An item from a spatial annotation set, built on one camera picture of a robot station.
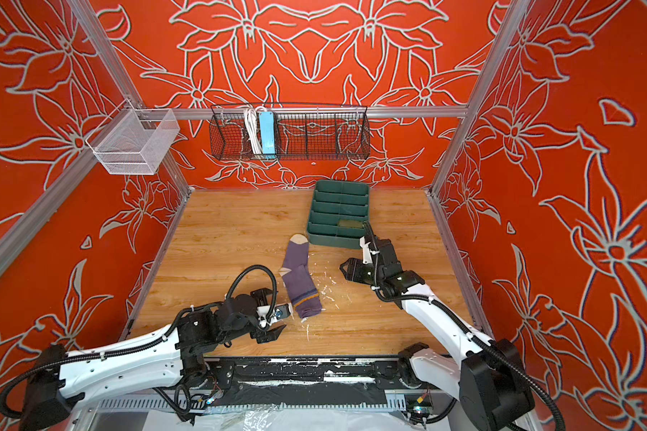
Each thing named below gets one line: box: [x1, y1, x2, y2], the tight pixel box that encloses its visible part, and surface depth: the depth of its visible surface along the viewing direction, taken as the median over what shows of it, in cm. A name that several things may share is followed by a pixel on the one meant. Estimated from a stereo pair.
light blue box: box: [258, 111, 276, 159], surface depth 91 cm
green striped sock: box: [337, 219, 364, 229], surface depth 103 cm
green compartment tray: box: [307, 179, 370, 250], surface depth 105 cm
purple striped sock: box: [278, 233, 322, 319], surface depth 92 cm
